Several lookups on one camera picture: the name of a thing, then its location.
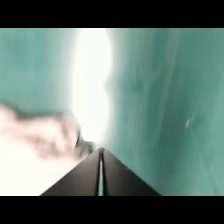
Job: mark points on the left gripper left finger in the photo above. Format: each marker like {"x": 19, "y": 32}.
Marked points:
{"x": 81, "y": 180}

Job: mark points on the grey garment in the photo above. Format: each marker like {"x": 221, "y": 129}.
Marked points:
{"x": 30, "y": 150}

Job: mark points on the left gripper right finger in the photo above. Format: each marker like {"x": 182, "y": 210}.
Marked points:
{"x": 123, "y": 180}

